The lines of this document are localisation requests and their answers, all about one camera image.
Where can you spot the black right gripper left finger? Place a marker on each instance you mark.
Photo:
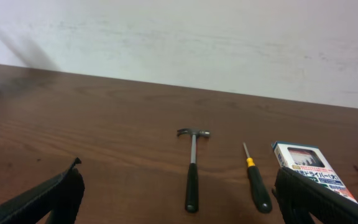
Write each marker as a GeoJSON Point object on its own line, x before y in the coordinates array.
{"type": "Point", "coordinates": [59, 198]}

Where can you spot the small claw hammer black handle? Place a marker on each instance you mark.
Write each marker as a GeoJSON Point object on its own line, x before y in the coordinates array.
{"type": "Point", "coordinates": [192, 189]}

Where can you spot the screwdriver yellow collar black handle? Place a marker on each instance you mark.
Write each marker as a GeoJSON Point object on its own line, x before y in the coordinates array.
{"type": "Point", "coordinates": [260, 195]}

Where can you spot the blue white screwdriver box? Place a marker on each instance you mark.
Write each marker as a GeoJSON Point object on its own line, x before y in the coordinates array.
{"type": "Point", "coordinates": [309, 161]}

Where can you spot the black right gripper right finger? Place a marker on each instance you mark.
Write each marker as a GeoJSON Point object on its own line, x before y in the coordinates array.
{"type": "Point", "coordinates": [300, 199]}

